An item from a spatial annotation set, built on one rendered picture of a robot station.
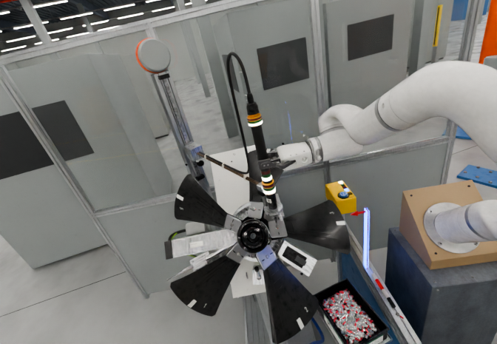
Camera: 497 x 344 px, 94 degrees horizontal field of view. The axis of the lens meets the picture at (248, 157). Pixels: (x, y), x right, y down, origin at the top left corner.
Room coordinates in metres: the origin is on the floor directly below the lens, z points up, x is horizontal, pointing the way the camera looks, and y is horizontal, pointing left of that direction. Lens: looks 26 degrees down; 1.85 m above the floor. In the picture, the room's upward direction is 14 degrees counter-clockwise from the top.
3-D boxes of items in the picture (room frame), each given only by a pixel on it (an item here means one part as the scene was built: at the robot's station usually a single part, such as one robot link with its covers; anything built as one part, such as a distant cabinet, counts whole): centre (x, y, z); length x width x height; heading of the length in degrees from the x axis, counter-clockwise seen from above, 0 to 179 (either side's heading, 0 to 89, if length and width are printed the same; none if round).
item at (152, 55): (1.30, 0.34, 1.88); 0.17 x 0.15 x 0.16; 87
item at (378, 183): (1.41, -0.09, 0.50); 2.59 x 0.03 x 0.91; 87
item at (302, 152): (0.68, -0.15, 1.49); 0.11 x 0.10 x 0.07; 87
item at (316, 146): (0.68, -0.22, 1.49); 0.09 x 0.03 x 0.08; 177
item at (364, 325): (0.50, -0.23, 0.84); 0.19 x 0.14 x 0.04; 13
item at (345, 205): (0.97, -0.42, 1.02); 0.16 x 0.10 x 0.11; 177
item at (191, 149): (1.22, 0.29, 1.37); 0.10 x 0.07 x 0.08; 32
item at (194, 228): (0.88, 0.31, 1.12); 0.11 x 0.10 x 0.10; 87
